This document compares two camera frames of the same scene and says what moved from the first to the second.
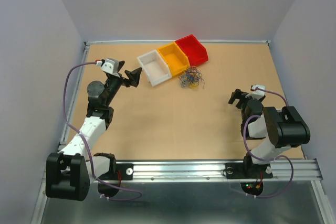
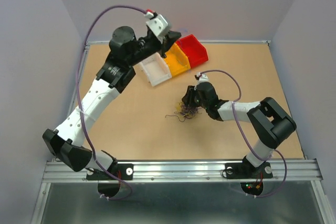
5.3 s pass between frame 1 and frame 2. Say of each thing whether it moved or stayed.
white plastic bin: stayed
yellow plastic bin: stayed
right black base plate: stayed
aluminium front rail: stayed
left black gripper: moved
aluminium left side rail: stayed
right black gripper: moved
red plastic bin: stayed
